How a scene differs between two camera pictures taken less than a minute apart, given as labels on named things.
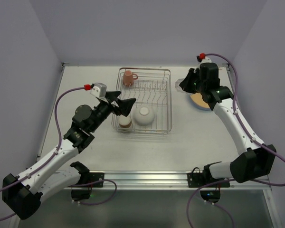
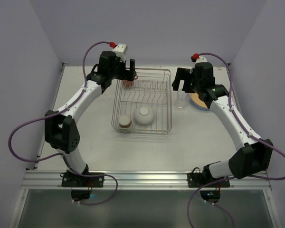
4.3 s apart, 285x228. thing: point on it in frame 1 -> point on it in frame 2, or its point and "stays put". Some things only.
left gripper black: [113, 103] -> [127, 71]
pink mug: [128, 78] stays put
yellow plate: [197, 98] stays put
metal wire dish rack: [151, 111] stays put
